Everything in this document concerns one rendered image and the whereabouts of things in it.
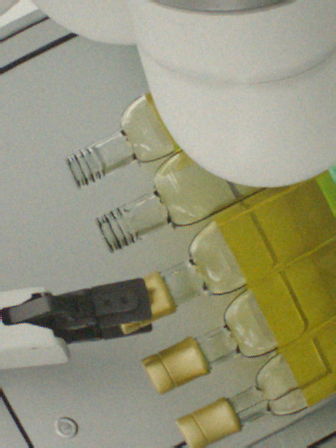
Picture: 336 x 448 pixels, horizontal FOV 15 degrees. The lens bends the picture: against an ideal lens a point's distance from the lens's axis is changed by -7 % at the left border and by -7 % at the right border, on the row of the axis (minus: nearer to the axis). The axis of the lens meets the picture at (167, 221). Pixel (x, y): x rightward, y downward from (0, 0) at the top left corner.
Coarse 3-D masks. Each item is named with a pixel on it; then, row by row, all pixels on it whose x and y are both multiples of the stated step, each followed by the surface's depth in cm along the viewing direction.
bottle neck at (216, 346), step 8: (216, 328) 98; (224, 328) 98; (200, 336) 98; (208, 336) 98; (216, 336) 97; (224, 336) 97; (200, 344) 97; (208, 344) 97; (216, 344) 97; (224, 344) 97; (232, 344) 97; (208, 352) 97; (216, 352) 97; (224, 352) 97; (232, 352) 97; (208, 360) 97; (216, 360) 97; (224, 360) 98
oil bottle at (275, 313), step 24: (312, 264) 97; (264, 288) 97; (288, 288) 97; (312, 288) 97; (240, 312) 96; (264, 312) 96; (288, 312) 96; (312, 312) 96; (240, 336) 96; (264, 336) 96; (288, 336) 96
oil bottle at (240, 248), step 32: (288, 192) 99; (320, 192) 99; (224, 224) 98; (256, 224) 98; (288, 224) 98; (320, 224) 98; (192, 256) 99; (224, 256) 97; (256, 256) 97; (288, 256) 97; (224, 288) 97
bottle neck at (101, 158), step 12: (96, 144) 102; (108, 144) 101; (120, 144) 101; (72, 156) 102; (84, 156) 101; (96, 156) 101; (108, 156) 101; (120, 156) 101; (72, 168) 101; (84, 168) 101; (96, 168) 101; (108, 168) 101; (120, 168) 103; (72, 180) 103; (84, 180) 101; (96, 180) 102
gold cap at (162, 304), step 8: (152, 272) 99; (152, 280) 98; (160, 280) 98; (152, 288) 98; (160, 288) 98; (152, 296) 98; (160, 296) 98; (168, 296) 98; (152, 304) 98; (160, 304) 98; (168, 304) 98; (160, 312) 98; (168, 312) 98; (152, 320) 98; (128, 328) 98; (136, 328) 98
